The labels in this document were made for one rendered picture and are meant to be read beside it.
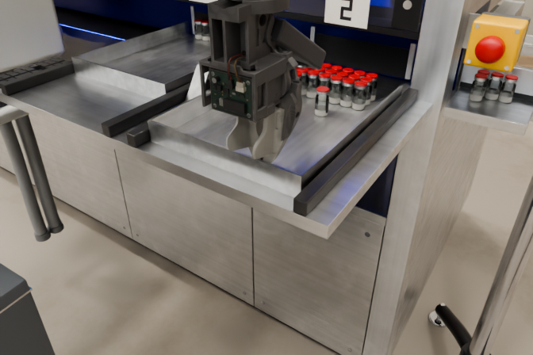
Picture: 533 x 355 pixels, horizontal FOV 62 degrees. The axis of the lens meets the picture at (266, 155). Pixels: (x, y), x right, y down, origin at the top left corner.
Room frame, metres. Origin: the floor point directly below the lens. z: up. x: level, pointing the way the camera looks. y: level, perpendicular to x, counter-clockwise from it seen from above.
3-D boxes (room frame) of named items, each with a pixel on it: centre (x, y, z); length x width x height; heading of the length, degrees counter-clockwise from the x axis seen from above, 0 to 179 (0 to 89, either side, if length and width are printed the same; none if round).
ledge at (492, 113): (0.73, -0.40, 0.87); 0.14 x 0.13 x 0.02; 146
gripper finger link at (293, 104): (0.46, -0.02, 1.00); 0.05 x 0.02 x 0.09; 56
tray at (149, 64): (0.93, 0.19, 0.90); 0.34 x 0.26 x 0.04; 146
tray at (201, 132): (0.65, -0.03, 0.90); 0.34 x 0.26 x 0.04; 146
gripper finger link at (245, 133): (0.47, 0.03, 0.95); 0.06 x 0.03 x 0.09; 146
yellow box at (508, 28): (0.70, -0.37, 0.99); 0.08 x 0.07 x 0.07; 146
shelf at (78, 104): (0.78, 0.09, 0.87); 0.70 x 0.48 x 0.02; 56
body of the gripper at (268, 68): (0.46, 0.02, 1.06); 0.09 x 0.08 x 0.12; 146
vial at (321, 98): (0.67, -0.09, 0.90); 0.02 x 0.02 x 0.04
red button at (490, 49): (0.66, -0.34, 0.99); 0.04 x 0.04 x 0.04; 56
